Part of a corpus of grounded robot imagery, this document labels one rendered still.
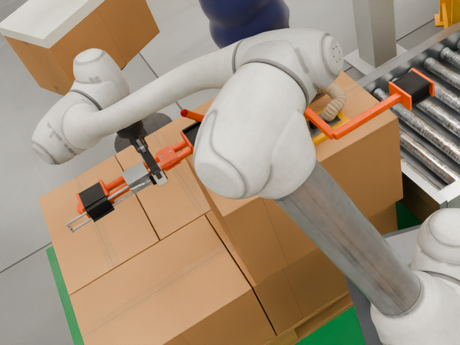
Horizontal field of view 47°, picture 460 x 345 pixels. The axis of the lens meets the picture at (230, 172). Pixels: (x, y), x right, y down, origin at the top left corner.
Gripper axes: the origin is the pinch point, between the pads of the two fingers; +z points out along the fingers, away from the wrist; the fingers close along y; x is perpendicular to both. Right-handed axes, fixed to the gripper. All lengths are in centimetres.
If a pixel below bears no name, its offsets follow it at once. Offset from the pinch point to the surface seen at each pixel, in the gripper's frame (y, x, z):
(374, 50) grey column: 94, -143, 94
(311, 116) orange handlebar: -15.5, -44.6, -0.9
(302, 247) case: -19, -29, 48
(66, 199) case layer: 71, 40, 54
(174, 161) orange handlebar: -1.7, -5.9, 0.1
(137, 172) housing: 0.9, 4.8, -1.2
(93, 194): 1.6, 18.4, -2.0
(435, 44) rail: 30, -129, 48
